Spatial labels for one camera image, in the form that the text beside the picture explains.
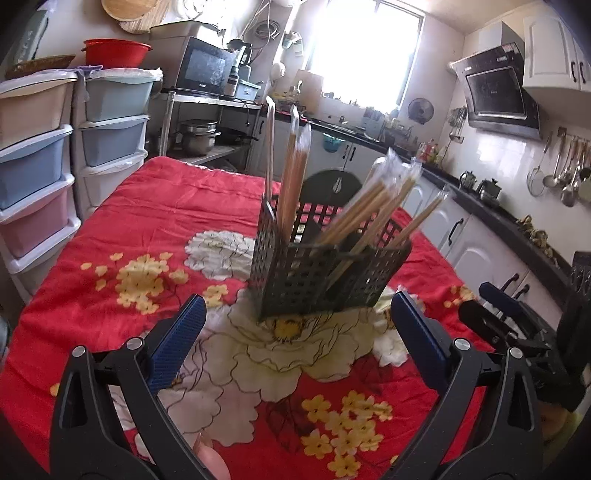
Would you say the chopsticks pair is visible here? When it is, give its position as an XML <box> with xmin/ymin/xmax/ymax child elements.
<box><xmin>276</xmin><ymin>105</ymin><xmax>312</xmax><ymax>243</ymax></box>

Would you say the left hand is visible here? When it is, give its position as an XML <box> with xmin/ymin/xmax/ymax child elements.
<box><xmin>192</xmin><ymin>432</ymin><xmax>230</xmax><ymax>480</ymax></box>

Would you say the steel kettle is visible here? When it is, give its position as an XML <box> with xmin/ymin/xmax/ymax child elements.
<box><xmin>477</xmin><ymin>178</ymin><xmax>502</xmax><ymax>204</ymax></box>

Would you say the red floral blanket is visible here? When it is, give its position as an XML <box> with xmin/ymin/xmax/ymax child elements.
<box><xmin>1</xmin><ymin>157</ymin><xmax>473</xmax><ymax>479</ymax></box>

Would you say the hanging strainer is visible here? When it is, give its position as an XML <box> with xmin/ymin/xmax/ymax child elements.
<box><xmin>526</xmin><ymin>133</ymin><xmax>553</xmax><ymax>198</ymax></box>

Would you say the hanging ladle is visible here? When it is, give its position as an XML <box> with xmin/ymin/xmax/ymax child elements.
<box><xmin>542</xmin><ymin>133</ymin><xmax>567</xmax><ymax>189</ymax></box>

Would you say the black perforated utensil holder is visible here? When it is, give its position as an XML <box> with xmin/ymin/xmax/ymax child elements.
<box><xmin>247</xmin><ymin>170</ymin><xmax>412</xmax><ymax>319</ymax></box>

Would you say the small black fan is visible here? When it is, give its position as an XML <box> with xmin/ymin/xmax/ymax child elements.
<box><xmin>407</xmin><ymin>97</ymin><xmax>435</xmax><ymax>125</ymax></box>

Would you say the pastel drawer tower left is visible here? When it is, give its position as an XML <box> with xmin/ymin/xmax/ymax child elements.
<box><xmin>1</xmin><ymin>70</ymin><xmax>81</xmax><ymax>303</ymax></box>

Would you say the pastel drawer tower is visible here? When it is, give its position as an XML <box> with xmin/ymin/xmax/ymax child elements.
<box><xmin>71</xmin><ymin>68</ymin><xmax>163</xmax><ymax>220</ymax></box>
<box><xmin>1</xmin><ymin>70</ymin><xmax>81</xmax><ymax>303</ymax></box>

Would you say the black range hood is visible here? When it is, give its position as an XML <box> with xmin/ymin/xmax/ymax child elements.
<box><xmin>452</xmin><ymin>42</ymin><xmax>541</xmax><ymax>140</ymax></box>

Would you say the white upper cabinet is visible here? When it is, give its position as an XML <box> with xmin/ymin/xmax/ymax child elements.
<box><xmin>523</xmin><ymin>14</ymin><xmax>590</xmax><ymax>102</ymax></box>

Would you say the metal shelf rack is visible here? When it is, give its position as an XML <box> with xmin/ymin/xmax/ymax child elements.
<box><xmin>148</xmin><ymin>91</ymin><xmax>263</xmax><ymax>172</ymax></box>

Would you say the steel pot on shelf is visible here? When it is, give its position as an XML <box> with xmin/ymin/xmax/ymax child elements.
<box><xmin>179</xmin><ymin>119</ymin><xmax>219</xmax><ymax>157</ymax></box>

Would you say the pastel drawer tower right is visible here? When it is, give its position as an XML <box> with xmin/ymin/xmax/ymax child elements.
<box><xmin>71</xmin><ymin>68</ymin><xmax>163</xmax><ymax>220</ymax></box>

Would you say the wicker basket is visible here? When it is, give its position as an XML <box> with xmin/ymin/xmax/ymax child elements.
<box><xmin>5</xmin><ymin>55</ymin><xmax>75</xmax><ymax>80</ymax></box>

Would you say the red plastic basin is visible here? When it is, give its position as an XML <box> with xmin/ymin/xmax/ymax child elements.
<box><xmin>82</xmin><ymin>38</ymin><xmax>152</xmax><ymax>69</ymax></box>

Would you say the black microwave oven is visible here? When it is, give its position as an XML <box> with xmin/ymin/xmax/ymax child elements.
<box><xmin>174</xmin><ymin>37</ymin><xmax>236</xmax><ymax>95</ymax></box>

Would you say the round bamboo board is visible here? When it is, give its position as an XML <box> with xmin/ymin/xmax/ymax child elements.
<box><xmin>101</xmin><ymin>0</ymin><xmax>157</xmax><ymax>22</ymax></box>

